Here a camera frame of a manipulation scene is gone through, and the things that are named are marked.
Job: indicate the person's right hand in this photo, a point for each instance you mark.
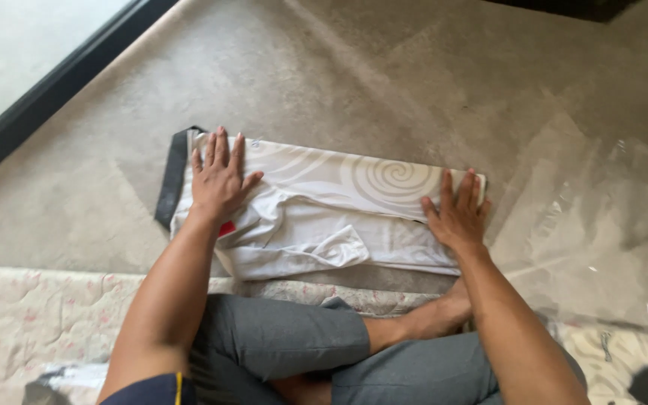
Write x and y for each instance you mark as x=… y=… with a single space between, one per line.
x=459 y=222

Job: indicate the white swirl-print garment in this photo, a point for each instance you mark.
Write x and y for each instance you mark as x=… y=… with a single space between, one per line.
x=324 y=225

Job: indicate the person's navy sleeve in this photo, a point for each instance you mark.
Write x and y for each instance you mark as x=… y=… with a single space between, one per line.
x=149 y=391

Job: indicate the black-framed glass door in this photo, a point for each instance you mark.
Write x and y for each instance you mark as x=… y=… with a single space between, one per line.
x=3 y=62

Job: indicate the person's left hand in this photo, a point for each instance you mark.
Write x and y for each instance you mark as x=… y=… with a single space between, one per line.
x=218 y=188

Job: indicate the person's grey trousers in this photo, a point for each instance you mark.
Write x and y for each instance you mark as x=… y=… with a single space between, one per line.
x=279 y=337

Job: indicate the white and black wrapped cloth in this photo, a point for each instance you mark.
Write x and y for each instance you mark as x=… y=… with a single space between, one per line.
x=71 y=382

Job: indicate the clear plastic bag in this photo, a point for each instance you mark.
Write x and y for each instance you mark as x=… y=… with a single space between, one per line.
x=588 y=236

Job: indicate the quilted floral mat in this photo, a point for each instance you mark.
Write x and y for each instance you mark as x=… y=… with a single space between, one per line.
x=31 y=320

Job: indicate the dark furniture edge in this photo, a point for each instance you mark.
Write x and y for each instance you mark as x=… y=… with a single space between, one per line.
x=560 y=8

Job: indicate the person's bare foot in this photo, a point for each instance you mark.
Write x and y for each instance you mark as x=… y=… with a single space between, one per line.
x=431 y=318

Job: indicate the packaged white swirl-print cloth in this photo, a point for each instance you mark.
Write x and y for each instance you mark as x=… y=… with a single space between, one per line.
x=616 y=360

